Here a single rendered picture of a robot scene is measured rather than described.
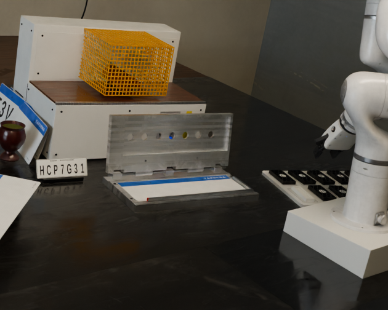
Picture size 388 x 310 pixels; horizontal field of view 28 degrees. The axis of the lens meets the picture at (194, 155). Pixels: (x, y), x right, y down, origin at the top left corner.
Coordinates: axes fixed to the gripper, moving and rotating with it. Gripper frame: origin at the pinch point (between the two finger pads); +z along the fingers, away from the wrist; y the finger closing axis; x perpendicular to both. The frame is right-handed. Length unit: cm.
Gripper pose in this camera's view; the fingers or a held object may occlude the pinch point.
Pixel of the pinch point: (326, 152)
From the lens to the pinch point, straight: 253.7
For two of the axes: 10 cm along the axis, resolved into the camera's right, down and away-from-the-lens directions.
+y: 9.0, 0.2, 4.4
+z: -3.8, 5.7, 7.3
